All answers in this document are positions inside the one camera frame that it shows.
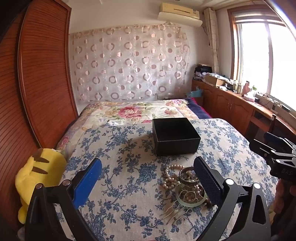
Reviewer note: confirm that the beige window curtain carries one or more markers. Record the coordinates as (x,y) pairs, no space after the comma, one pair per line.
(211,34)

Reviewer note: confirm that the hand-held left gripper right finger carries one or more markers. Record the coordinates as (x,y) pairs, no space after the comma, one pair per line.
(208,183)

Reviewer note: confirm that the wooden cabinet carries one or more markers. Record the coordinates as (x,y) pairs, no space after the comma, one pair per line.
(224,104)

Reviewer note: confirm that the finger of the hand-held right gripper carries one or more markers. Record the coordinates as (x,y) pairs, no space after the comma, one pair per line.
(261,149)
(289,144)

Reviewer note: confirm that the person's right hand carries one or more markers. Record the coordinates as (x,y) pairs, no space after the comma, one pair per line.
(281,197)

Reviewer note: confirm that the wooden framed window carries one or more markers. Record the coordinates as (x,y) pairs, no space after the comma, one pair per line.
(254,58)

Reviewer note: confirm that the navy blue blanket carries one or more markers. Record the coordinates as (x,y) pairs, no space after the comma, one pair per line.
(196,107)

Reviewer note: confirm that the silver metal bangle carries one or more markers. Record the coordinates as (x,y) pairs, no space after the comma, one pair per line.
(185,182)

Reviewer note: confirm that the cardboard box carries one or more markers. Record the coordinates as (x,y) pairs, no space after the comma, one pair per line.
(214,81)

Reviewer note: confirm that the yellow plush toy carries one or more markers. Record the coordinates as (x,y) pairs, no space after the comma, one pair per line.
(55,162)

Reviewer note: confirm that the teal plastic bag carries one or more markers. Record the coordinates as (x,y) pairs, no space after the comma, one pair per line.
(195,93)

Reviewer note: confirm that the circle patterned wall cloth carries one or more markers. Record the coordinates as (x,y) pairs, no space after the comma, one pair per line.
(129,64)

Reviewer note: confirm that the pink bottle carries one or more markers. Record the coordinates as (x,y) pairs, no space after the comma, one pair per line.
(247,88)

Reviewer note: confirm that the pile of dark clothes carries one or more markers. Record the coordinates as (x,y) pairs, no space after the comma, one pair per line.
(203,69)

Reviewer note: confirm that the cream hair comb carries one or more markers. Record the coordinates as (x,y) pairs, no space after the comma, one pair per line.
(172,209)

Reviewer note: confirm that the pink floral quilt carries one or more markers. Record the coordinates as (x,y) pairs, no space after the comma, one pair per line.
(129,111)

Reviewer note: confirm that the jade green bangle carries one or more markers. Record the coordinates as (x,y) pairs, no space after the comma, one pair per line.
(185,202)

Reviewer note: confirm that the white jar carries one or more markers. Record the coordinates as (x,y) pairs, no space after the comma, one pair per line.
(239,87)

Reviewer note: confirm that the wall socket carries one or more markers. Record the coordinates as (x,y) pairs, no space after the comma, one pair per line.
(161,97)

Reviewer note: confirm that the blue floral blanket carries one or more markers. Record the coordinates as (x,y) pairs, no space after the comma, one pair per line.
(129,185)

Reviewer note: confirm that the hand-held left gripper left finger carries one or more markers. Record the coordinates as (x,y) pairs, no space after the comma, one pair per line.
(87,183)

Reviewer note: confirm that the tissue box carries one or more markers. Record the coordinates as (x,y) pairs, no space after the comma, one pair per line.
(249,97)

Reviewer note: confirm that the beige air conditioner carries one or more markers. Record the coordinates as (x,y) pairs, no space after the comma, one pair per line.
(178,10)

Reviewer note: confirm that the black jewelry box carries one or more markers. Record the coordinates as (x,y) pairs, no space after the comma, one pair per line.
(175,143)

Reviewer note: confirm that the green capped bottle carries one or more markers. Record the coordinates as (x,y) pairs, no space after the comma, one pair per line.
(254,90)

